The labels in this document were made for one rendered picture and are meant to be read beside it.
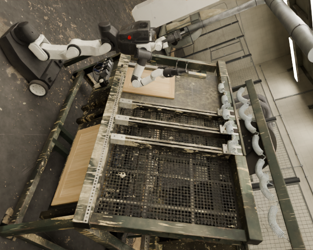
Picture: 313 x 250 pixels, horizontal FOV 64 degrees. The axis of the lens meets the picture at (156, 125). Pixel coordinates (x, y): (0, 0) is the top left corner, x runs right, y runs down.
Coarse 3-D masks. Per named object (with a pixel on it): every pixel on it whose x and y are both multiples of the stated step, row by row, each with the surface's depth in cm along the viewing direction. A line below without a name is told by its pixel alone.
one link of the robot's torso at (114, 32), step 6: (102, 24) 237; (108, 24) 237; (102, 30) 238; (108, 30) 239; (114, 30) 245; (102, 36) 243; (108, 36) 241; (114, 36) 241; (114, 42) 245; (114, 48) 258
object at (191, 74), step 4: (128, 64) 300; (132, 64) 301; (144, 68) 303; (148, 68) 303; (152, 68) 302; (156, 68) 302; (192, 72) 306; (196, 72) 308; (192, 76) 307; (196, 76) 307; (200, 76) 306; (204, 76) 306
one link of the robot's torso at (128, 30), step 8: (128, 24) 246; (136, 24) 240; (144, 24) 247; (120, 32) 239; (128, 32) 234; (136, 32) 233; (144, 32) 232; (120, 40) 242; (128, 40) 239; (136, 40) 239; (144, 40) 238; (120, 48) 247; (128, 48) 244; (144, 48) 239
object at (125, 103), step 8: (120, 104) 253; (128, 104) 252; (136, 104) 251; (144, 104) 253; (152, 104) 255; (160, 104) 256; (224, 104) 248; (232, 104) 245; (160, 112) 257; (168, 112) 257; (176, 112) 256; (184, 112) 255; (192, 112) 255; (200, 112) 256; (208, 112) 258; (216, 112) 260; (216, 120) 261
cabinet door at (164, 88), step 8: (128, 72) 293; (144, 72) 297; (128, 80) 283; (160, 80) 291; (168, 80) 293; (128, 88) 274; (136, 88) 276; (144, 88) 278; (152, 88) 280; (160, 88) 282; (168, 88) 284; (160, 96) 273; (168, 96) 274
